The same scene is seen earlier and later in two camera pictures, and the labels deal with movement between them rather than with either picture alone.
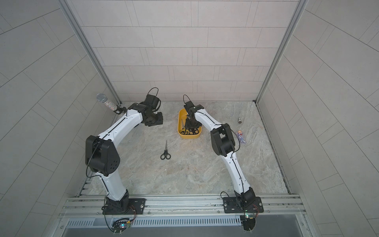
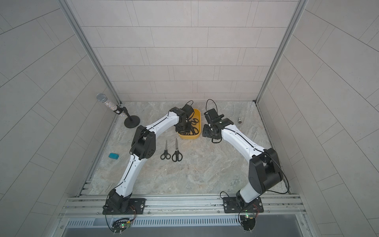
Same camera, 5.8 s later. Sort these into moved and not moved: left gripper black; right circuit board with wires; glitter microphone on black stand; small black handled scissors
Moved: left gripper black
Not moved: small black handled scissors; right circuit board with wires; glitter microphone on black stand
